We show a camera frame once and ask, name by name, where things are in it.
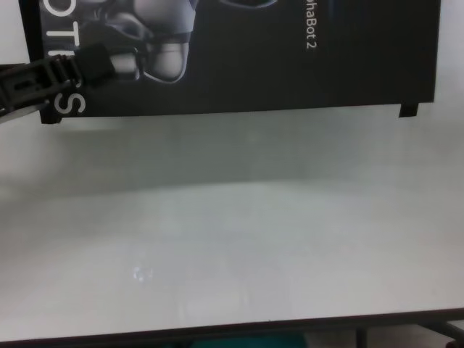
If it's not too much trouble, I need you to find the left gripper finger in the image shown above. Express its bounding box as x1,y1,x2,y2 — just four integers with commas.
0,42,117,112
0,101,50,126

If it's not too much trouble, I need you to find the black robot print poster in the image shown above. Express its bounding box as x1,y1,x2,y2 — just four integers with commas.
36,0,442,119

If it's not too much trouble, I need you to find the black tape strip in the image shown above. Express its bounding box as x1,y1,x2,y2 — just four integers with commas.
397,103,421,120
20,0,62,126

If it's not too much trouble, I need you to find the black table frame bar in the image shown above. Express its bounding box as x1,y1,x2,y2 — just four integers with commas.
422,320,464,348

